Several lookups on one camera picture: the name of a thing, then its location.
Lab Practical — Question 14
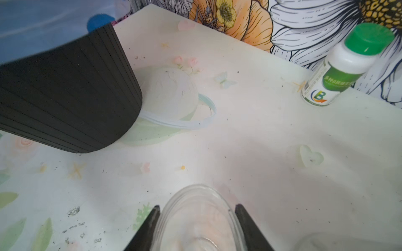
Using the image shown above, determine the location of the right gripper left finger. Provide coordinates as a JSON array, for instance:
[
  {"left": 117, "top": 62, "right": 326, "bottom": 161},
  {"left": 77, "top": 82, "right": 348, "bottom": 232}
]
[{"left": 124, "top": 205, "right": 161, "bottom": 251}]

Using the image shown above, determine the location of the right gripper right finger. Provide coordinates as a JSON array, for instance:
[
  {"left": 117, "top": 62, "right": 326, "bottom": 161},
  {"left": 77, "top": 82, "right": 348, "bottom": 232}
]
[{"left": 235, "top": 204, "right": 274, "bottom": 251}]

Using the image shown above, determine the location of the red-lid peanut jar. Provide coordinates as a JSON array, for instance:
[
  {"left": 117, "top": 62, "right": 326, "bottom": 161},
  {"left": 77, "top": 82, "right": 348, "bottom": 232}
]
[{"left": 151, "top": 184, "right": 248, "bottom": 251}]

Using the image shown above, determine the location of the black trash bin with liner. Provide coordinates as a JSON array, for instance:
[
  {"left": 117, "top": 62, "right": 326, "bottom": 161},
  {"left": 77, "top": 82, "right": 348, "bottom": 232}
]
[{"left": 1, "top": 1, "right": 142, "bottom": 153}]

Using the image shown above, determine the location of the green-lid peanut jar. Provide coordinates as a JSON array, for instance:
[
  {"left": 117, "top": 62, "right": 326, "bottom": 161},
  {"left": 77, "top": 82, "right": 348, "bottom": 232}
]
[{"left": 293, "top": 233, "right": 402, "bottom": 251}]

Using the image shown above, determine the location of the small green-cap white bottle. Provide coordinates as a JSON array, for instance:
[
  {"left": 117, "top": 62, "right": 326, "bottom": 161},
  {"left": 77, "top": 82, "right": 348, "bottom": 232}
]
[{"left": 301, "top": 23, "right": 395, "bottom": 107}]

